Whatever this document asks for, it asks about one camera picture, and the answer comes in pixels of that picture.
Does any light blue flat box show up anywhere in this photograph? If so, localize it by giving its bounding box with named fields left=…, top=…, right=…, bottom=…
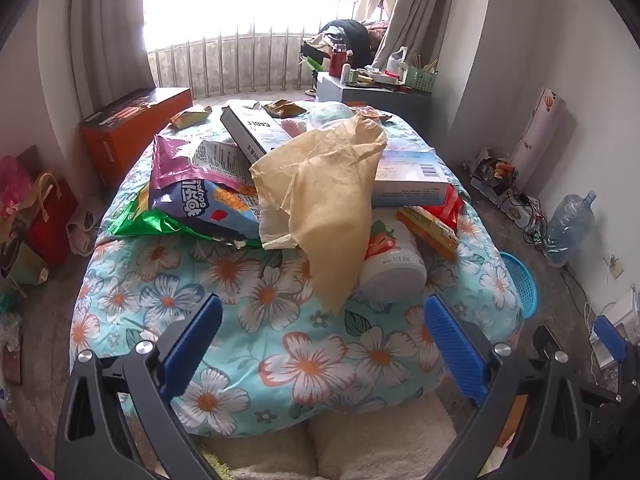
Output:
left=371, top=150, right=451, bottom=208

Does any red gift bag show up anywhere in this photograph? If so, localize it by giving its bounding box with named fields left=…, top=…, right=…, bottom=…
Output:
left=22, top=172, right=78, bottom=266

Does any pink plastic bag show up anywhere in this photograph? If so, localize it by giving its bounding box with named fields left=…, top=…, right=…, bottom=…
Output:
left=0, top=155, right=33, bottom=218

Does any empty clear water jug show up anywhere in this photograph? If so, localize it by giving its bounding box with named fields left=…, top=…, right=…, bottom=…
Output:
left=542, top=190, right=598, bottom=268

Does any grey cabinet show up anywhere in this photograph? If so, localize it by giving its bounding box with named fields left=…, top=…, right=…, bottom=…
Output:
left=316, top=71, right=433, bottom=121

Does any red snack packet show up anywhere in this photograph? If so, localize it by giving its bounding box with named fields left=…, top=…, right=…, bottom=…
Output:
left=425, top=185, right=466, bottom=231

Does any white balloon print roll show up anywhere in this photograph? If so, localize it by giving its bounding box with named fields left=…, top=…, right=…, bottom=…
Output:
left=510, top=87, right=568, bottom=181

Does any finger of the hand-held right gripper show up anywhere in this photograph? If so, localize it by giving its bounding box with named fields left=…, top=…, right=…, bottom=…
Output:
left=594, top=314, right=629, bottom=363
left=531, top=326, right=558, bottom=361

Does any green plastic basket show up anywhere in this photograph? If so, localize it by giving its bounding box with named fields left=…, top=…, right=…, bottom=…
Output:
left=402, top=66, right=438, bottom=93

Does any white detergent bottle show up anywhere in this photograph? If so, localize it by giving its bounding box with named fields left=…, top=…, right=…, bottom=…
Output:
left=385, top=46, right=408, bottom=73

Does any yellow orange snack box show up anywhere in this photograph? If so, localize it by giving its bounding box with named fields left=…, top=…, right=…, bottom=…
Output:
left=396, top=205, right=460, bottom=261

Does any clear bluish plastic bag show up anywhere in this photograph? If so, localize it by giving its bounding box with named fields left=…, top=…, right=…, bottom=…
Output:
left=305, top=101, right=357, bottom=131

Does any person's white fluffy robe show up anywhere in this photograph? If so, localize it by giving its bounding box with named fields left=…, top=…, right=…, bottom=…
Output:
left=200, top=395, right=471, bottom=480

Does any black bag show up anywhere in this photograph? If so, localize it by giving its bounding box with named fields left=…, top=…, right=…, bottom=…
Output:
left=320, top=19, right=373, bottom=68

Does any white and black cable box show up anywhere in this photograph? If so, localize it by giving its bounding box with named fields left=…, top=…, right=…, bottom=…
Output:
left=220, top=102, right=293, bottom=166

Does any white bottle strawberry label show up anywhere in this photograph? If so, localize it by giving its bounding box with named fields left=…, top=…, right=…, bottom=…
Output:
left=360, top=220, right=428, bottom=303

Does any red thermos bottle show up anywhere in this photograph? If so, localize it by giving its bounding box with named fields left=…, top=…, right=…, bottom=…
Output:
left=328, top=42, right=349, bottom=78

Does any floral light blue blanket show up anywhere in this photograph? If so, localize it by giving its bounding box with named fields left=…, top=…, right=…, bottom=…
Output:
left=70, top=102, right=526, bottom=438

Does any pink knit cloth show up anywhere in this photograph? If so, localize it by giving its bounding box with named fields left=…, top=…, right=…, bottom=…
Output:
left=281, top=117, right=312, bottom=137

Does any pile of small toiletries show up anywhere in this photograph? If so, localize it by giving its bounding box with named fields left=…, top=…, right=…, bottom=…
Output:
left=350, top=67, right=401, bottom=88

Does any green gift bag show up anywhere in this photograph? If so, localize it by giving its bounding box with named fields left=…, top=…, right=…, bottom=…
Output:
left=0, top=230, right=51, bottom=286

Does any green foil snack bag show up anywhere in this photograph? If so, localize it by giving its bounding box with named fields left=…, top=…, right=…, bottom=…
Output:
left=110, top=185, right=216, bottom=238

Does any grey curtain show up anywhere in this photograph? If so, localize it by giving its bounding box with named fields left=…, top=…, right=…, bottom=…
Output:
left=372, top=0, right=458, bottom=68
left=67, top=0, right=156, bottom=111

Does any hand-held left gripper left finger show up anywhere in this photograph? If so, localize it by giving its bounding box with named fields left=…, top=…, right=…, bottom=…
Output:
left=54, top=294, right=223, bottom=480

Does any white tote bag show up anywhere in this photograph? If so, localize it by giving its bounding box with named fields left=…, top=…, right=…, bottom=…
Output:
left=67, top=200, right=106, bottom=256

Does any metal balcony railing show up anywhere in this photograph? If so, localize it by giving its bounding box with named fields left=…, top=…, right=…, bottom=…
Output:
left=147, top=27, right=321, bottom=101

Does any yellow brown small packet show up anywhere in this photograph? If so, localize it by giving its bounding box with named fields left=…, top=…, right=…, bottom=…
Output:
left=170, top=105, right=213, bottom=128

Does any pink foil snack bag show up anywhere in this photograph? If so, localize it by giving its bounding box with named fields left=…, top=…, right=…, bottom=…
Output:
left=150, top=135, right=258, bottom=206

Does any blue plastic mesh basket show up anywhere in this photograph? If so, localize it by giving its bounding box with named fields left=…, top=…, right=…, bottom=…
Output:
left=500, top=251, right=538, bottom=318

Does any blue snack bag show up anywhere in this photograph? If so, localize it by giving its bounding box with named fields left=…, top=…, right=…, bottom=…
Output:
left=152, top=180, right=263, bottom=248

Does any dark orange snack bag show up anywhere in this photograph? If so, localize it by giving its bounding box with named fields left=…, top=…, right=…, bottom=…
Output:
left=472, top=156, right=516, bottom=193

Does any white wrapped pack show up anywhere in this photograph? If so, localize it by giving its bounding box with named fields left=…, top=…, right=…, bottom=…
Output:
left=472, top=180, right=543, bottom=226

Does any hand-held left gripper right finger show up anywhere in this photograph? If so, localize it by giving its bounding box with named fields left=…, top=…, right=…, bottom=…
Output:
left=424, top=294, right=593, bottom=480

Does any orange cardboard box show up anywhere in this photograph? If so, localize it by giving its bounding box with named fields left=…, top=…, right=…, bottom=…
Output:
left=80, top=87, right=193, bottom=186

